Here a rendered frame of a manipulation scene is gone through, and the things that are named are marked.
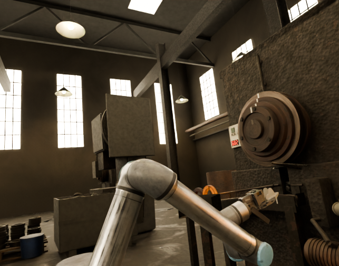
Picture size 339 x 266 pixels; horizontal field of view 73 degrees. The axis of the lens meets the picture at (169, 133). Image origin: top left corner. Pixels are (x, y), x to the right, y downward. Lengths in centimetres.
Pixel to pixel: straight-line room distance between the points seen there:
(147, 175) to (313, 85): 113
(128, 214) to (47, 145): 1034
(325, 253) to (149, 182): 83
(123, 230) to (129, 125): 307
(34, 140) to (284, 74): 1042
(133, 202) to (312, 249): 84
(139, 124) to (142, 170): 317
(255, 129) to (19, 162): 1032
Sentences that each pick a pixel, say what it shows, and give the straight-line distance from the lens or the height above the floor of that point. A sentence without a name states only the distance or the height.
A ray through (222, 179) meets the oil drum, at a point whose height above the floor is 72.
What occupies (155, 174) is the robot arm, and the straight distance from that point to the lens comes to 79.
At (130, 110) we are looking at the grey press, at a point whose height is 204.
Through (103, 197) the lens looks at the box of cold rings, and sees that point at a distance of 341.
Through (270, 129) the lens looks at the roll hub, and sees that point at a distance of 143.
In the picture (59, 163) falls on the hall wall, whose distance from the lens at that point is 1105.
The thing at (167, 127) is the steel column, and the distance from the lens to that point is 844.
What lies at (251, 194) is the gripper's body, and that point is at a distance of 121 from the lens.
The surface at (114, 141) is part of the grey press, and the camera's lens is 371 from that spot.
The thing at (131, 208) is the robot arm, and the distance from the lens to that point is 89.
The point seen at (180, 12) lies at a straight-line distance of 1102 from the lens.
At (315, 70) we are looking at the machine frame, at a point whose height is 139.
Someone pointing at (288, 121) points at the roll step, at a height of 112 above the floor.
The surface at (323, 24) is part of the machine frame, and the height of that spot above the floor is 162.
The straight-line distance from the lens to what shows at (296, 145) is 144.
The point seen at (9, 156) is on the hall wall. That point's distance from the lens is 1120.
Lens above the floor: 89
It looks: 10 degrees up
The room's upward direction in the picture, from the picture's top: 6 degrees counter-clockwise
